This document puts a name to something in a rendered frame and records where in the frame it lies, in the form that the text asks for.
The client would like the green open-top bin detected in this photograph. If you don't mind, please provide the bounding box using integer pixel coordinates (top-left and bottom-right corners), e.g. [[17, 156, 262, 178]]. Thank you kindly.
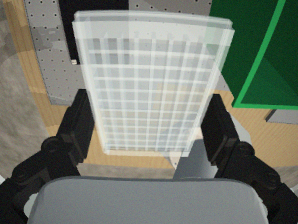
[[209, 0, 298, 110]]

